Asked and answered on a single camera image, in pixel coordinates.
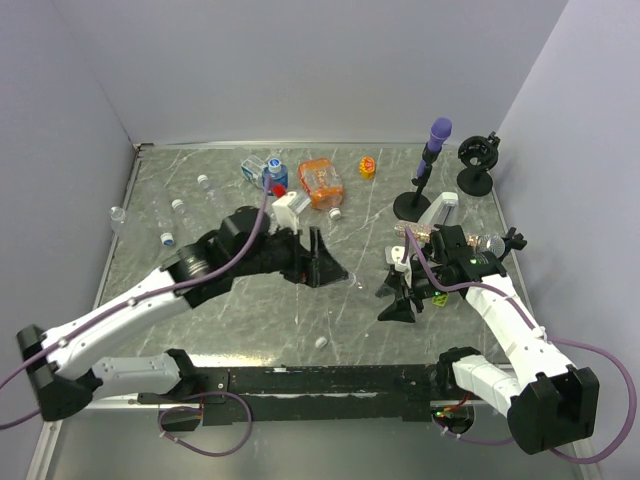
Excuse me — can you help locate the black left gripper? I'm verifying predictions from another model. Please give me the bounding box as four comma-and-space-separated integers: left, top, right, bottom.
232, 221, 348, 288

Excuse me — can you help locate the green toy brick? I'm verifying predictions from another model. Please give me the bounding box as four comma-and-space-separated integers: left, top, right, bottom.
431, 293, 449, 307

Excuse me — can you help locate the clear Pocari bottle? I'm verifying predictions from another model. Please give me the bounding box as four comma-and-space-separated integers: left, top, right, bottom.
109, 206, 127, 237

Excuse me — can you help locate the orange plastic bottle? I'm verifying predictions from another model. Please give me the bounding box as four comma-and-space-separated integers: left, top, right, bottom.
298, 157, 344, 220

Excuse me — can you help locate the purple microphone on stand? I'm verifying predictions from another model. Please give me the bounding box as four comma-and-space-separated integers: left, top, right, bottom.
393, 117, 453, 222

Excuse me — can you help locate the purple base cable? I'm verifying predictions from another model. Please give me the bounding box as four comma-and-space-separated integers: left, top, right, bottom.
157, 392, 254, 457

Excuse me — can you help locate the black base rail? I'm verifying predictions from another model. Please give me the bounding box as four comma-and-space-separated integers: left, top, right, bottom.
137, 364, 468, 426

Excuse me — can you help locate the white rectangular device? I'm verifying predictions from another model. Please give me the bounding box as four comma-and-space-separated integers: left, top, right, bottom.
418, 192, 459, 228

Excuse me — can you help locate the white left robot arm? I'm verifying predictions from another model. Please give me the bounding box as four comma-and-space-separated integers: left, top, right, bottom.
17, 206, 348, 422

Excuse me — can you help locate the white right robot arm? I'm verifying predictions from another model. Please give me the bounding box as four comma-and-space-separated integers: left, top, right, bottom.
377, 221, 599, 454

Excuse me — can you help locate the black empty microphone stand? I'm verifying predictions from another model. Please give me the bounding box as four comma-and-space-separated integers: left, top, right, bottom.
456, 131, 501, 197

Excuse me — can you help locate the clear bottle blue ring cap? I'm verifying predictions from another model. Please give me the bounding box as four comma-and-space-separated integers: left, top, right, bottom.
153, 210, 175, 247

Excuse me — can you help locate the glitter silver microphone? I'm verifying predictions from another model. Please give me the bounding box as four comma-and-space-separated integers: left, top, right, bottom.
394, 220, 506, 257

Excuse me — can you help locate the blue water bottle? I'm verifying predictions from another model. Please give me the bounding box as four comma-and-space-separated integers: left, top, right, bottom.
240, 155, 288, 196

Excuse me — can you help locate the yellow orange bottle cap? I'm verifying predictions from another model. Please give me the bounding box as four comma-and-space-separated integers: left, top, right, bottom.
359, 156, 376, 179

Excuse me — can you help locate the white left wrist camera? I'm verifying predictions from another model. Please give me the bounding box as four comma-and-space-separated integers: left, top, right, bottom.
271, 184, 311, 233

